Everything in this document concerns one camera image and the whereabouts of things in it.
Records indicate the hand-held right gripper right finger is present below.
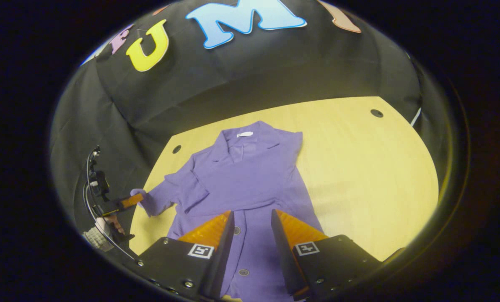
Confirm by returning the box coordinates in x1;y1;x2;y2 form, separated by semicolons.
271;209;382;301

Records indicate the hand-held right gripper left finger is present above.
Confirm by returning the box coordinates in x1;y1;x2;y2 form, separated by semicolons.
135;210;235;301

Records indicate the purple button-up shirt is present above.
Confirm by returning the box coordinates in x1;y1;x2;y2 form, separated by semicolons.
130;121;324;302

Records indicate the black backdrop cloth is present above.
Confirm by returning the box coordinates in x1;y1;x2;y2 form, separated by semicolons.
51;0;447;252

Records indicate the left hand-held gripper cable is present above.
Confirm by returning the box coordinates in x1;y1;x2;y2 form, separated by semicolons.
84;147;138;261

